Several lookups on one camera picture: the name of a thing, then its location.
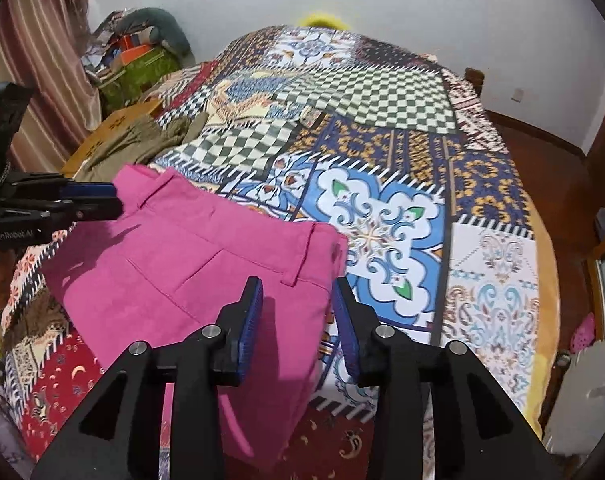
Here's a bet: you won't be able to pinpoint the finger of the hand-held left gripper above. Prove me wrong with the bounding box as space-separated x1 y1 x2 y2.
5 172 118 200
12 195 124 222

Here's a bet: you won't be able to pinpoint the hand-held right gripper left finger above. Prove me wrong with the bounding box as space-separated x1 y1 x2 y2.
30 276 264 480

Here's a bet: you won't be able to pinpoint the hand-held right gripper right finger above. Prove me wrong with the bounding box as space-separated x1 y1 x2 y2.
331 276 558 480

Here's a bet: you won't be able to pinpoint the pink pants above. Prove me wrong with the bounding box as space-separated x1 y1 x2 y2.
41 164 349 468

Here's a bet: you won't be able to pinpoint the khaki pants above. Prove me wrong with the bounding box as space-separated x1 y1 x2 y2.
75 111 210 183

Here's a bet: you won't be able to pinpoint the striped brown curtain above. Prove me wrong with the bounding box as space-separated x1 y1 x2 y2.
0 0 106 176

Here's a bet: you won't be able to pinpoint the pile of printed bags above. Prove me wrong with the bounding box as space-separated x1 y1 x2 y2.
81 7 133 86

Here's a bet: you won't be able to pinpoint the orange box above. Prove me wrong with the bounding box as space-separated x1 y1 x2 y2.
113 35 153 63

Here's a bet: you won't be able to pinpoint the patchwork printed bedspread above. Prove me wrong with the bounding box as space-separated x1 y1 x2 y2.
0 25 558 480

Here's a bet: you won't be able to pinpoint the grey-blue pillow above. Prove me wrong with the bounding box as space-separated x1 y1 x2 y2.
117 7 192 56

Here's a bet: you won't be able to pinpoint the pink shoe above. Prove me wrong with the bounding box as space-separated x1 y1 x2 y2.
570 312 596 353

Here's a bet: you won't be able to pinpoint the yellow pillow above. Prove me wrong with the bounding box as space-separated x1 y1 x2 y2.
300 10 351 28

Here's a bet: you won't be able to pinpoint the wooden bed post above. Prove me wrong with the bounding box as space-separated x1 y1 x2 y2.
465 66 486 96

